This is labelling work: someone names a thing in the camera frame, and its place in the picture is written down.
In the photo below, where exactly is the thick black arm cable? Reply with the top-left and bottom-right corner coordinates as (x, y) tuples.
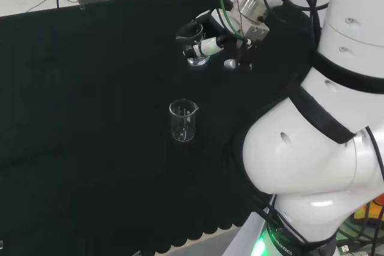
(277, 0), (335, 52)

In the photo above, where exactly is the yellow stop button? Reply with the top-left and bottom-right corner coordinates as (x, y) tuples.
(353, 193), (384, 224)

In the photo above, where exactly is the empty clear glass beaker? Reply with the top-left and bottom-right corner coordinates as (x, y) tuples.
(168, 98), (200, 142)

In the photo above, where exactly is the black bench cloth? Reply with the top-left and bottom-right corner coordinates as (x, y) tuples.
(0, 0), (326, 254)

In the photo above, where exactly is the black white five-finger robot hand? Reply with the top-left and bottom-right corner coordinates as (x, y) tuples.
(193, 8), (262, 73)

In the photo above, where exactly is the clear glass beaker with water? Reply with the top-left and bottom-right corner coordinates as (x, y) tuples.
(175, 19), (211, 67)

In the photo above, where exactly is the green cable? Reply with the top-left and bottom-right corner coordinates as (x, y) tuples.
(217, 0), (250, 43)

